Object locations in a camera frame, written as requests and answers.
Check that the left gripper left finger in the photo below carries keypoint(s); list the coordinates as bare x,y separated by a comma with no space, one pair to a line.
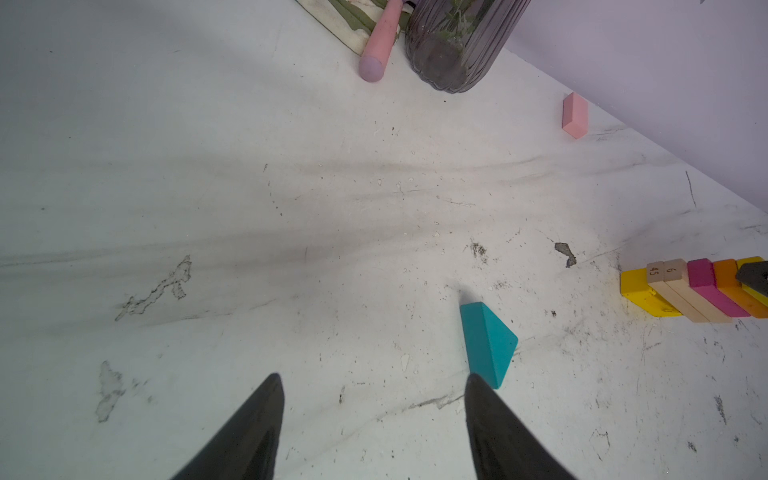
246,446

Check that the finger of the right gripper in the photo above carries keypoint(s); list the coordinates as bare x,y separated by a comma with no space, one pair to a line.
753,275

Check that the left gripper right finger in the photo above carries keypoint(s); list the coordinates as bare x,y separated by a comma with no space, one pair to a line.
501,446

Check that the yellow red striped block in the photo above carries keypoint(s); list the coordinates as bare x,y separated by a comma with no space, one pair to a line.
762,299

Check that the orange ridged wood block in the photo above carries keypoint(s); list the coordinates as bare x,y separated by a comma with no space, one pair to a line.
725,274

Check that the magenta wood block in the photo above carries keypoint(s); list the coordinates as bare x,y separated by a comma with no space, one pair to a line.
702,280

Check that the teal triangular wood block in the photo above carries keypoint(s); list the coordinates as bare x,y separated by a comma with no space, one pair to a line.
490,344

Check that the pink wood block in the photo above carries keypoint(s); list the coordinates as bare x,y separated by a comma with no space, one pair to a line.
575,116

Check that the dark purple glass vase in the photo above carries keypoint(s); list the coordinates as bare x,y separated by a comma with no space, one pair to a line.
452,44

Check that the pink tube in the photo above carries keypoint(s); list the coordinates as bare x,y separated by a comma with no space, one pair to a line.
375,56

